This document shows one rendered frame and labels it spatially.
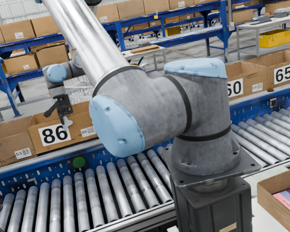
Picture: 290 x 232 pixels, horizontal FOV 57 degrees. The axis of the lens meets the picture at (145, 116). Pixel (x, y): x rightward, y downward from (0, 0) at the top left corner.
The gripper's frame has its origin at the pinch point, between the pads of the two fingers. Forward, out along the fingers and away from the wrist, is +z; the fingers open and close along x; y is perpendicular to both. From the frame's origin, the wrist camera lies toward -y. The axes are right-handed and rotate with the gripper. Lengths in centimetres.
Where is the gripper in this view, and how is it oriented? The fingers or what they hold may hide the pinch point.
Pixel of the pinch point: (65, 130)
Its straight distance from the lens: 163.4
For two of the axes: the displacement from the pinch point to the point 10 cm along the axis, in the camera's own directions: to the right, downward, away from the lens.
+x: -2.4, -1.1, 9.7
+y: 9.4, -2.7, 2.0
